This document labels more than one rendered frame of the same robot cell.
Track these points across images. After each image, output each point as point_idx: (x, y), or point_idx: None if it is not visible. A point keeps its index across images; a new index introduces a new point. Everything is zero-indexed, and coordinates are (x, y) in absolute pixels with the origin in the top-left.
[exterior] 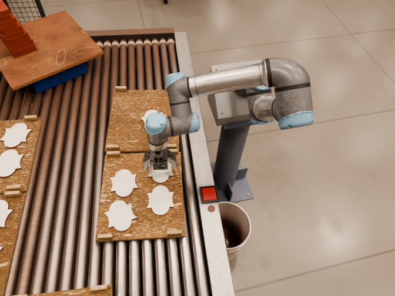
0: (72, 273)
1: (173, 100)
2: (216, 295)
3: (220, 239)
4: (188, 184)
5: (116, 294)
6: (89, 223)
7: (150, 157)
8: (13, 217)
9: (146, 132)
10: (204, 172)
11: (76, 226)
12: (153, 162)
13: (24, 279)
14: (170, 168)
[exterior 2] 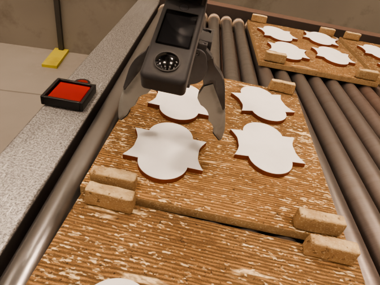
0: (314, 91)
1: None
2: (134, 34)
3: (95, 56)
4: (105, 120)
5: (252, 62)
6: (315, 126)
7: (212, 35)
8: None
9: None
10: (45, 132)
11: (335, 130)
12: (203, 28)
13: (373, 96)
14: (137, 141)
